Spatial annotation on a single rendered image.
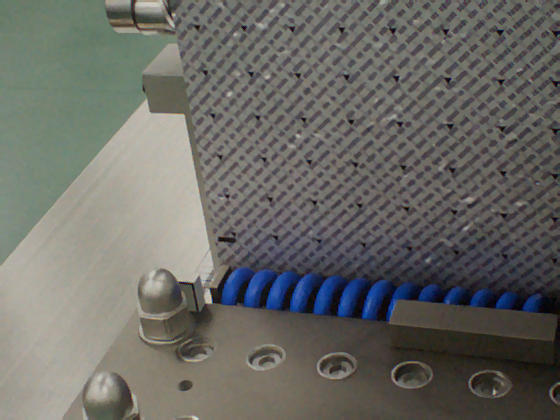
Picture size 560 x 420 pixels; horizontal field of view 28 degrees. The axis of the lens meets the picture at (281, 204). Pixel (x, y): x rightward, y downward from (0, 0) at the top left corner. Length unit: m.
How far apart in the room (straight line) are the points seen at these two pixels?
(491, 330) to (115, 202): 0.55
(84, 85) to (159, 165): 2.42
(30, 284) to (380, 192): 0.43
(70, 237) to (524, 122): 0.55
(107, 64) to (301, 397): 3.08
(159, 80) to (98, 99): 2.67
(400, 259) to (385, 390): 0.10
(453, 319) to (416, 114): 0.12
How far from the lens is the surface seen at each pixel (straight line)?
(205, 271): 0.98
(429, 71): 0.63
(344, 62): 0.64
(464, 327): 0.65
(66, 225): 1.09
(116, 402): 0.62
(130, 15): 0.78
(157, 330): 0.70
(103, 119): 3.33
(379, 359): 0.66
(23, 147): 3.28
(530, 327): 0.65
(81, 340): 0.94
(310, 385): 0.65
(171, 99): 0.79
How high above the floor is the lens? 1.46
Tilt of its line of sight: 32 degrees down
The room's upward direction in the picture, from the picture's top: 8 degrees counter-clockwise
